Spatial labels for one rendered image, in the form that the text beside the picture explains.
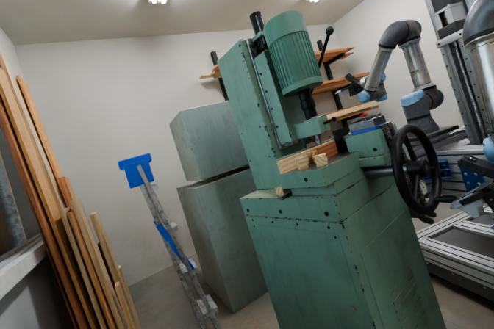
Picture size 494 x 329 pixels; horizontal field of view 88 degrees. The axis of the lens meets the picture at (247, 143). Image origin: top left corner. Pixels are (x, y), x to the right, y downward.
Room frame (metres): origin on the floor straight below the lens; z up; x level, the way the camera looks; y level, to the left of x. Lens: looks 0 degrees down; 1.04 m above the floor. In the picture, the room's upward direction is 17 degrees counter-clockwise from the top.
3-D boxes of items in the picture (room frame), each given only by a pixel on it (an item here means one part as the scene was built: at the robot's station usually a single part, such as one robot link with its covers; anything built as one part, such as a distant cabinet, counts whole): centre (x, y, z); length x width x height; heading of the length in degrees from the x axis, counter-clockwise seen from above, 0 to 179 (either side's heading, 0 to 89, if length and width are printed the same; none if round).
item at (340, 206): (1.20, -0.23, 0.76); 0.57 x 0.45 x 0.09; 36
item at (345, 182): (1.05, -0.33, 0.82); 0.40 x 0.21 x 0.04; 126
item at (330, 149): (1.06, -0.34, 0.93); 0.20 x 0.02 x 0.05; 126
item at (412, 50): (1.50, -1.07, 1.19); 0.15 x 0.12 x 0.55; 117
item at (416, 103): (1.44, -0.96, 0.98); 0.13 x 0.12 x 0.14; 117
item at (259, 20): (1.21, -0.22, 1.54); 0.08 x 0.08 x 0.17; 36
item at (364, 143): (0.98, -0.46, 0.91); 0.15 x 0.14 x 0.09; 126
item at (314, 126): (1.12, -0.29, 1.03); 0.14 x 0.07 x 0.09; 36
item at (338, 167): (1.05, -0.41, 0.87); 0.61 x 0.30 x 0.06; 126
